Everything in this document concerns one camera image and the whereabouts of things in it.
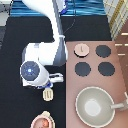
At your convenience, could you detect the cream slotted spatula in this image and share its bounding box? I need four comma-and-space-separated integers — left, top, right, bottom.
43, 88, 53, 101

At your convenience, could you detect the black burner bottom left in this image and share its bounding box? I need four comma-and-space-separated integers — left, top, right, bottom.
75, 62, 91, 77

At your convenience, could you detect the black table mat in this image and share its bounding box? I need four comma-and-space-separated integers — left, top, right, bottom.
0, 15, 111, 128

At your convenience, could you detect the black burner bottom right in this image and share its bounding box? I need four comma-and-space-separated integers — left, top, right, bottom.
98, 62, 115, 76

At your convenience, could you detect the black burner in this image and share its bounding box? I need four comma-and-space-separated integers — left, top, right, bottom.
75, 62, 91, 77
96, 45, 111, 58
98, 62, 115, 76

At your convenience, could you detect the pink pot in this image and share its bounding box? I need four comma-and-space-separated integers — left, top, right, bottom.
30, 111, 55, 128

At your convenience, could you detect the grey frying pan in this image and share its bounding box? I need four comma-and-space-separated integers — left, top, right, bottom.
75, 87, 128, 128

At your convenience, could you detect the white gripper body blue ring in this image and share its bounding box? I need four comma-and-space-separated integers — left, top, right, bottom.
22, 73, 64, 89

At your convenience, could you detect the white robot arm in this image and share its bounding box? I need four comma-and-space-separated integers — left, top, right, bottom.
20, 0, 68, 88

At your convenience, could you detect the pink pot lid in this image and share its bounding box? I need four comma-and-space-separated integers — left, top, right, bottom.
74, 43, 89, 57

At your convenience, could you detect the brown stove top board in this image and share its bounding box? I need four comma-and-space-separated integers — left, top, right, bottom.
66, 41, 128, 128

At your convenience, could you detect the cream round plate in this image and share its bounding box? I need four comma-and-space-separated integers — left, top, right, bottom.
31, 118, 54, 128

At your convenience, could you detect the black burner top right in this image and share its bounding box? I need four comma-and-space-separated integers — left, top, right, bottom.
96, 45, 111, 58

